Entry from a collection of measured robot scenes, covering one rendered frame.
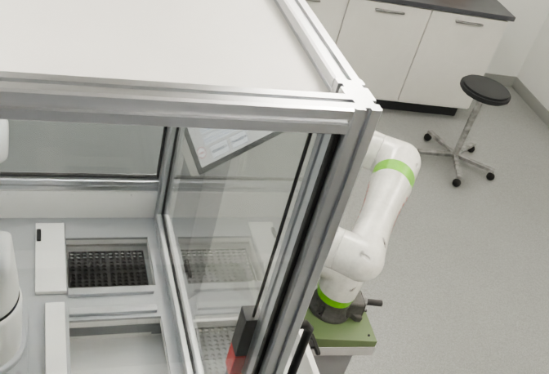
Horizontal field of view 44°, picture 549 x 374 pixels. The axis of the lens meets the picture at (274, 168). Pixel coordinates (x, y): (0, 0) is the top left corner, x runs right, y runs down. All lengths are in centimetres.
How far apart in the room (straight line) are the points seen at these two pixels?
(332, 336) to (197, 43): 142
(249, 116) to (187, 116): 8
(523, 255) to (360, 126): 355
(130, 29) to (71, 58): 12
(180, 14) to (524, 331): 311
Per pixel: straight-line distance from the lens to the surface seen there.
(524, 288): 413
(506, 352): 369
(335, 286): 215
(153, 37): 96
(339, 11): 467
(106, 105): 77
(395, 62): 499
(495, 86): 470
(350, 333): 224
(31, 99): 76
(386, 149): 190
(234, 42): 99
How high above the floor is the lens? 239
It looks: 35 degrees down
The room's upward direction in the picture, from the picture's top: 16 degrees clockwise
